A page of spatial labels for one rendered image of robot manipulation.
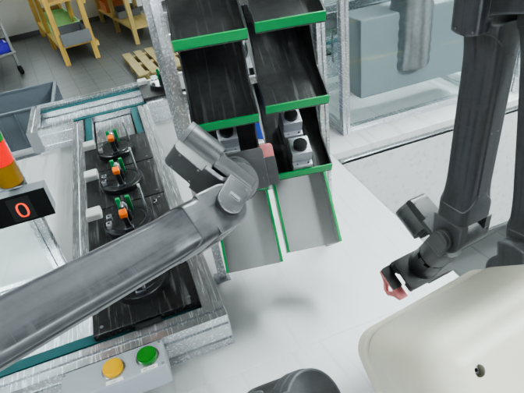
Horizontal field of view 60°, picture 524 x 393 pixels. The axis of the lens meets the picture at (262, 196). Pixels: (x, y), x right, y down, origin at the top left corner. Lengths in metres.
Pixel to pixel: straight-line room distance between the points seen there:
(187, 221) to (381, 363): 0.26
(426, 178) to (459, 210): 1.31
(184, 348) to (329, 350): 0.32
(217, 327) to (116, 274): 0.60
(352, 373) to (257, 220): 0.40
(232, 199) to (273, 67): 0.50
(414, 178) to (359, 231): 0.71
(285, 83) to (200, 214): 0.50
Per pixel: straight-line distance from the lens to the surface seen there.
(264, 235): 1.08
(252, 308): 1.17
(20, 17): 9.22
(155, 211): 1.38
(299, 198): 1.12
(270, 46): 1.06
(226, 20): 0.88
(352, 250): 1.29
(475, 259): 2.60
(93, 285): 0.47
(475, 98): 0.68
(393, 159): 1.89
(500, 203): 2.48
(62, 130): 2.22
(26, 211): 1.14
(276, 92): 0.96
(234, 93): 0.95
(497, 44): 0.64
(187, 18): 0.90
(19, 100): 3.33
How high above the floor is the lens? 1.73
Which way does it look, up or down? 35 degrees down
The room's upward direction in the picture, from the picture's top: 9 degrees counter-clockwise
